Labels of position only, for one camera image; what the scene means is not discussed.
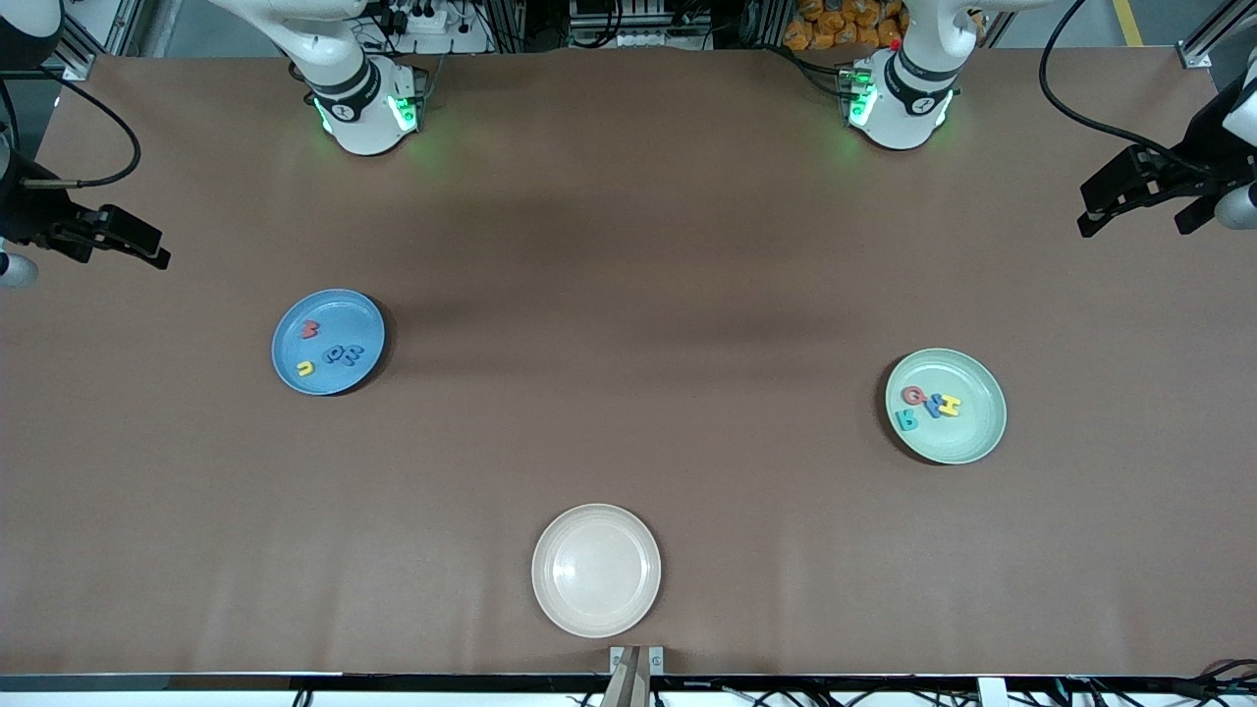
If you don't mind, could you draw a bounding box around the black left camera cable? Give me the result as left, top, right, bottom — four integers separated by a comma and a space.
1038, 0, 1214, 178

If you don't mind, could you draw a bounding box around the blue plate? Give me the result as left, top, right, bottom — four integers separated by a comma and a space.
271, 288, 387, 397

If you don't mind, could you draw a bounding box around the black right camera cable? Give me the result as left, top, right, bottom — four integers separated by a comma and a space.
20, 69, 142, 190

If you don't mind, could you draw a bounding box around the grey equipment rack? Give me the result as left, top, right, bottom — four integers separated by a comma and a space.
568, 0, 713, 50

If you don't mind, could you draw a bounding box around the beige plate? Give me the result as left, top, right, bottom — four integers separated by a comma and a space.
531, 503, 662, 639

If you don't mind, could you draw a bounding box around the silver aluminium frame post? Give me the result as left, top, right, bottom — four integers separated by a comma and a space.
54, 0, 134, 82
1178, 0, 1257, 70

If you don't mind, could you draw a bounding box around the metal camera pole bracket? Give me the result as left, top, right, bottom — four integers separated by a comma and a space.
609, 645, 666, 707

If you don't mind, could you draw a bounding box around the green plate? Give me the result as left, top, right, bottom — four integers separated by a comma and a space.
884, 348, 1009, 465

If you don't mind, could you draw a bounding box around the black camera cable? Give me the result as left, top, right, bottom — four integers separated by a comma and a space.
20, 69, 142, 190
1038, 0, 1214, 178

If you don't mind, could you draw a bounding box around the white power strip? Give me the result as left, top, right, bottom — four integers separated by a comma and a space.
388, 5, 492, 55

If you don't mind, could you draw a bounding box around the orange packaged goods pile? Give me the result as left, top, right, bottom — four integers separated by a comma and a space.
783, 0, 909, 52

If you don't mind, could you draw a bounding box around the black cable bundle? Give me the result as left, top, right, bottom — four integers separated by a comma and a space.
1159, 656, 1257, 707

